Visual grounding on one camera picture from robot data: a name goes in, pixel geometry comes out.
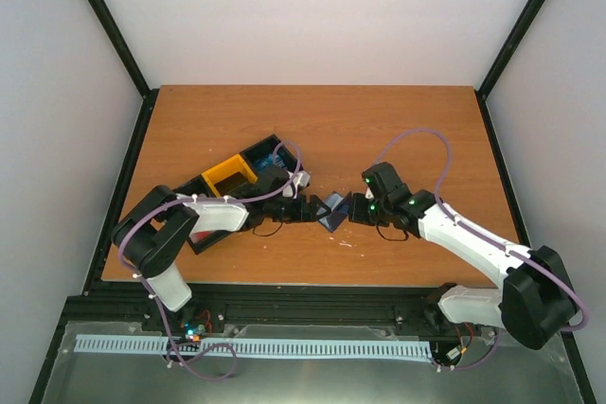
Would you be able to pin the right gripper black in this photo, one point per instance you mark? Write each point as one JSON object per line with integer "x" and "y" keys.
{"x": 356, "y": 214}

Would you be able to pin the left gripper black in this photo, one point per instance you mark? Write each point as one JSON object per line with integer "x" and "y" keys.
{"x": 300, "y": 215}

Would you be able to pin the blue leather card holder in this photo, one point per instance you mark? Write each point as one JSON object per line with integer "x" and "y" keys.
{"x": 339, "y": 205}

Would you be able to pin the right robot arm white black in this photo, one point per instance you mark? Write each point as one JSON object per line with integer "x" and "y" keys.
{"x": 532, "y": 295}

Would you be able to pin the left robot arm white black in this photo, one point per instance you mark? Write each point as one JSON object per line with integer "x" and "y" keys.
{"x": 151, "y": 236}

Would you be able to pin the blue card stack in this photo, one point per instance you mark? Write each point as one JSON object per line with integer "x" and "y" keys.
{"x": 263, "y": 160}

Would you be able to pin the black bin with red cards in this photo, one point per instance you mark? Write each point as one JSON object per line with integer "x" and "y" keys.
{"x": 218, "y": 217}

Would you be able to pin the red white card stack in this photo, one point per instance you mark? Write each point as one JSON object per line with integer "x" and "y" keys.
{"x": 201, "y": 236}

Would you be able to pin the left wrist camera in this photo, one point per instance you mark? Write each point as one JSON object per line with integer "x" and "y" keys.
{"x": 299, "y": 181}

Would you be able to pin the black aluminium frame rail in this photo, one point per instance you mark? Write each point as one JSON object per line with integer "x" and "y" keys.
{"x": 412, "y": 312}

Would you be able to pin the light blue cable duct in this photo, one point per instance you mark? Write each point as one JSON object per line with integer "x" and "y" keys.
{"x": 264, "y": 349}

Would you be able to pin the right frame post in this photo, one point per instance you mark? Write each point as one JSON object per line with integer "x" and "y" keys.
{"x": 518, "y": 31}

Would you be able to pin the frame post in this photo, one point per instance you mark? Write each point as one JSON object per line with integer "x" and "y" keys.
{"x": 518, "y": 31}
{"x": 108, "y": 23}

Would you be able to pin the left frame post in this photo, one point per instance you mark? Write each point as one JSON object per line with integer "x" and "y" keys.
{"x": 108, "y": 23}

